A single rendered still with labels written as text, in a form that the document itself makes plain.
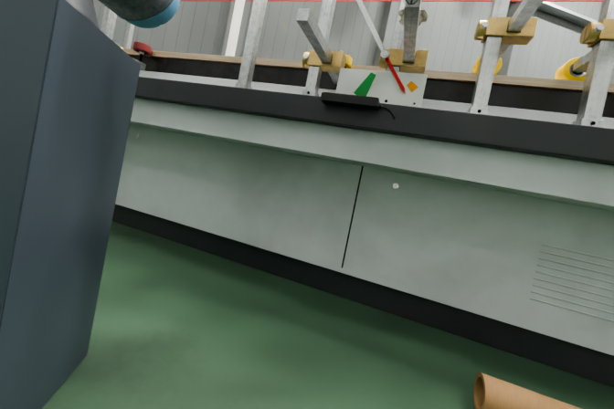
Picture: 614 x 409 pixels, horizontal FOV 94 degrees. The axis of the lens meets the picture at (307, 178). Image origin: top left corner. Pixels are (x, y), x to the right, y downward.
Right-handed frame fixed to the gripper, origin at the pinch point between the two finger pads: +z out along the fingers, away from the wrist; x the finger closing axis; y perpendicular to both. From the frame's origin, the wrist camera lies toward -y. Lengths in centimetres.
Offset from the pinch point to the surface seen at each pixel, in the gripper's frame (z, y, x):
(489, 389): 76, -15, 31
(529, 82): -6, -51, 37
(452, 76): -6, -51, 14
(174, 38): -142, -324, -401
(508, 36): -9.4, -30.1, 24.0
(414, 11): -0.4, -4.4, 0.5
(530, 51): -317, -673, 210
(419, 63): -0.4, -29.7, 3.2
